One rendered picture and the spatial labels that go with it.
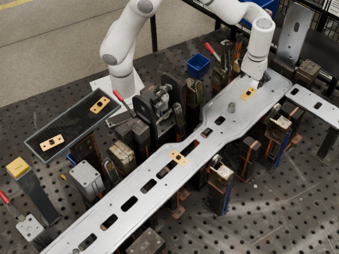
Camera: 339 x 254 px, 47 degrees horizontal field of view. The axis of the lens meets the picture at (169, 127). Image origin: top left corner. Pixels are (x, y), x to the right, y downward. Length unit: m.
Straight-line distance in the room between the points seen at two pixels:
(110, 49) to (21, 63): 1.96
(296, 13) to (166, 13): 2.17
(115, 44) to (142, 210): 0.70
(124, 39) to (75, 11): 2.31
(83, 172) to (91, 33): 2.36
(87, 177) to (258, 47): 0.81
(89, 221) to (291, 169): 1.00
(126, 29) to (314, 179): 1.11
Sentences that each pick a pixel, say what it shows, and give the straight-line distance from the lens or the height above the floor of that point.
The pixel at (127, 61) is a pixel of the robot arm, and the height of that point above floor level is 1.05.
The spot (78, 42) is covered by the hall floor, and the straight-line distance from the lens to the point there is 3.65.
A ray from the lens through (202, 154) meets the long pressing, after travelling 1.62.
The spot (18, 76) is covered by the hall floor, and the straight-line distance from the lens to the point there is 3.52.
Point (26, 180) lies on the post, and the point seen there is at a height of 1.10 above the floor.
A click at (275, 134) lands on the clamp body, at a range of 1.76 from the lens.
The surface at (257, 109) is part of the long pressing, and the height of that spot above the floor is 1.00.
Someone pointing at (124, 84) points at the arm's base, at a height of 0.92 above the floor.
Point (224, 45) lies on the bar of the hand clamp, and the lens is 1.73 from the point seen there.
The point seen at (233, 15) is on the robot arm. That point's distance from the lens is 1.49.
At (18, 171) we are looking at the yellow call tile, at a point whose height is 1.16.
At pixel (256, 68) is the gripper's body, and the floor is 1.20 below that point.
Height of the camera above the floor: 2.38
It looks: 55 degrees down
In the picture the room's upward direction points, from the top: 2 degrees counter-clockwise
